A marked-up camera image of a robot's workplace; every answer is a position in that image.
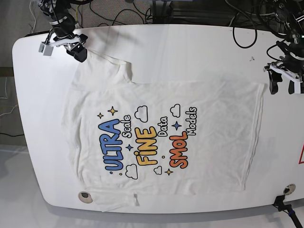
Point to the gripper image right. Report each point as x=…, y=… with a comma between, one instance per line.
x=290, y=66

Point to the right table cable grommet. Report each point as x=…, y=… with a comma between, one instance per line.
x=289, y=189

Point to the red triangle sticker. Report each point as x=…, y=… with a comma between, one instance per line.
x=301, y=160

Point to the table cable grommet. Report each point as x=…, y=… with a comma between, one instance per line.
x=85, y=197
x=289, y=189

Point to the left table cable grommet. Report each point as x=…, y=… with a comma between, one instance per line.
x=85, y=197

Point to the black clamp with cable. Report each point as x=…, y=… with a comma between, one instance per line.
x=287, y=208

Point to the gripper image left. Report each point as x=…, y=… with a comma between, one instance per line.
x=62, y=34

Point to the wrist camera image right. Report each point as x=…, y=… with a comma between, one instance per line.
x=299, y=87

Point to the white printed T-shirt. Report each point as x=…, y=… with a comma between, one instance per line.
x=171, y=138

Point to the aluminium frame stand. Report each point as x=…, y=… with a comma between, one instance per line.
x=161, y=11

